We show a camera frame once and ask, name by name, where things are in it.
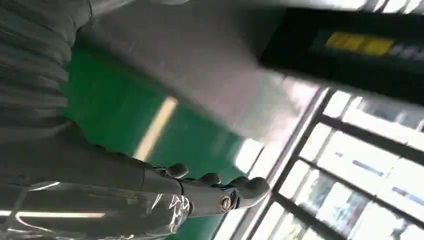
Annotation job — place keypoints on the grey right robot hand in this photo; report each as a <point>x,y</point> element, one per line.
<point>99,185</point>

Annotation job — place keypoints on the ribbed grey right arm sleeve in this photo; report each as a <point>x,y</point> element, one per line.
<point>31,66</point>

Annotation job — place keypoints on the black framed glass window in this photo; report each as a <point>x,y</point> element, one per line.
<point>334,172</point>

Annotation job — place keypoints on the black cabinet with yellow label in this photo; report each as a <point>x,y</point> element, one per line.
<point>344,49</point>

